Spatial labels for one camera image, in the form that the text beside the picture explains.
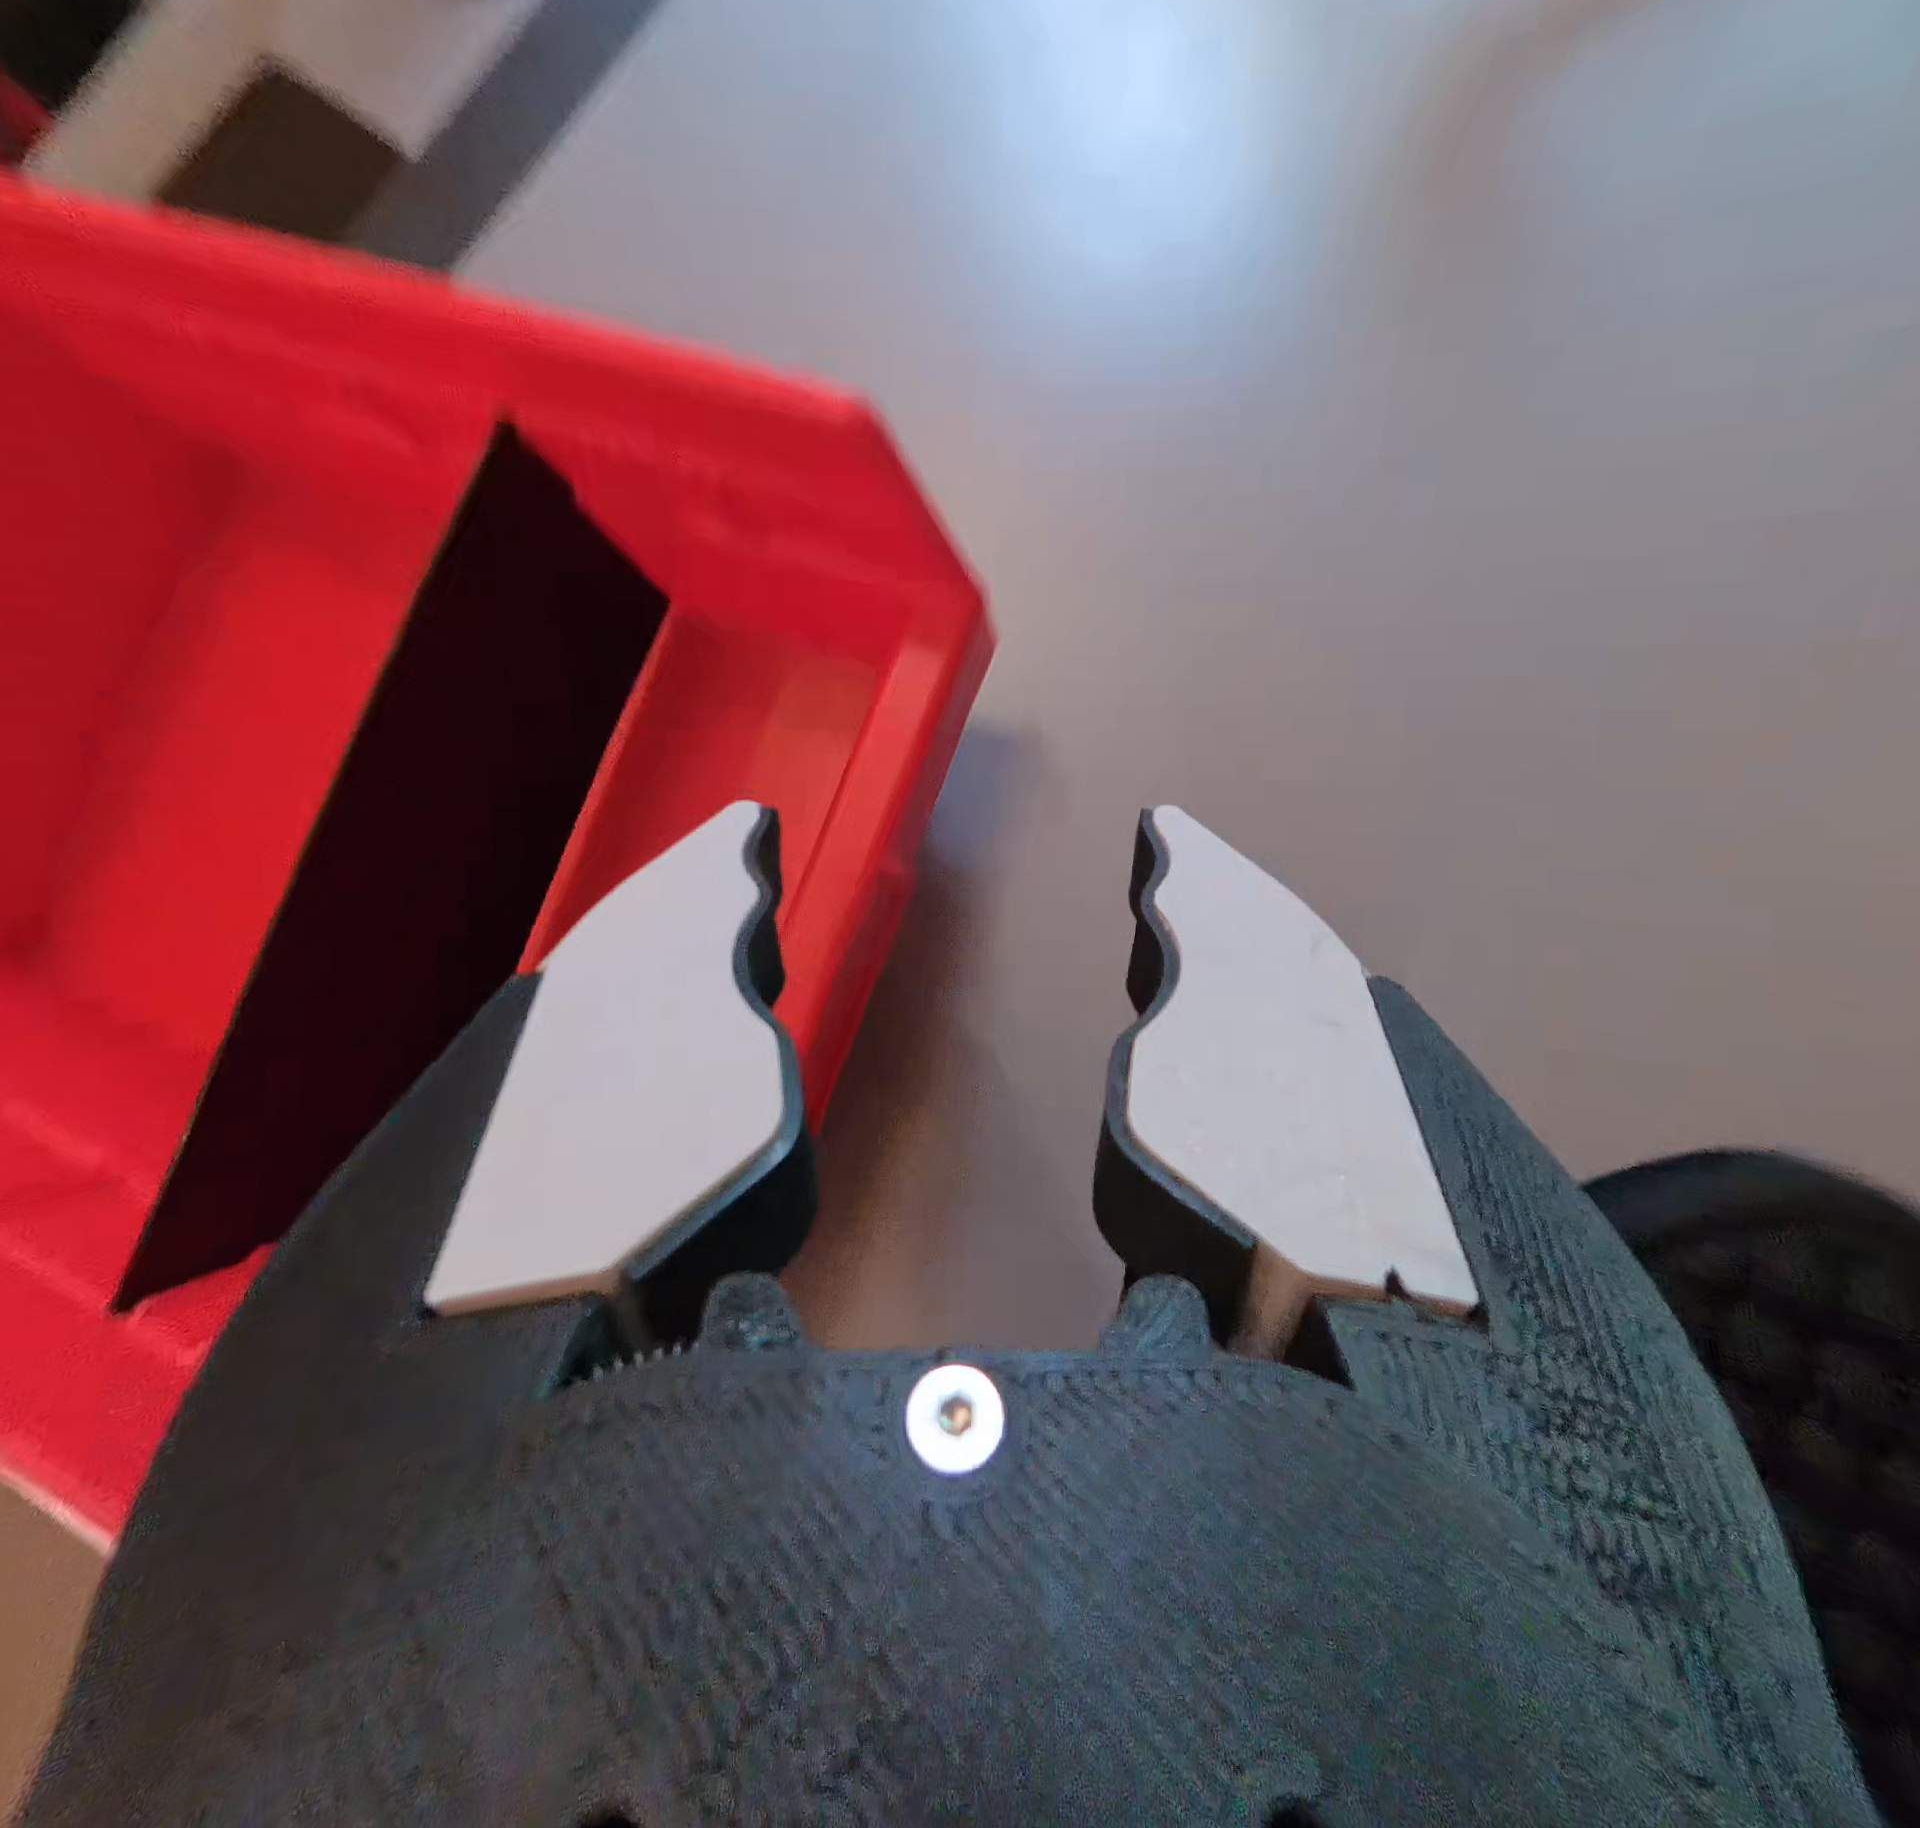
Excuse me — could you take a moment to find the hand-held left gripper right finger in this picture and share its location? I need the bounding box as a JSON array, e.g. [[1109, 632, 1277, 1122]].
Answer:
[[1092, 805, 1489, 1362]]

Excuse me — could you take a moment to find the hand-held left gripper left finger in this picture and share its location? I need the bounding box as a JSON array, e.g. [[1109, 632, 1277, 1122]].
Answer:
[[423, 802, 820, 1319]]

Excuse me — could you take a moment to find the black bin divider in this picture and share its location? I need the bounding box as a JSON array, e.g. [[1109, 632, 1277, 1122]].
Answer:
[[111, 419, 669, 1311]]

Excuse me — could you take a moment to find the dark textured object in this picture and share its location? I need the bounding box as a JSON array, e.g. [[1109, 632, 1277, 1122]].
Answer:
[[1580, 1145, 1920, 1828]]

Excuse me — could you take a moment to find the red plastic bin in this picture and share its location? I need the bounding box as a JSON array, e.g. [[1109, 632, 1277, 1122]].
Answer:
[[0, 170, 996, 1552]]

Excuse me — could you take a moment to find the white furniture piece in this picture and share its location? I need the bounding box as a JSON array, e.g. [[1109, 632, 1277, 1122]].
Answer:
[[27, 0, 624, 210]]

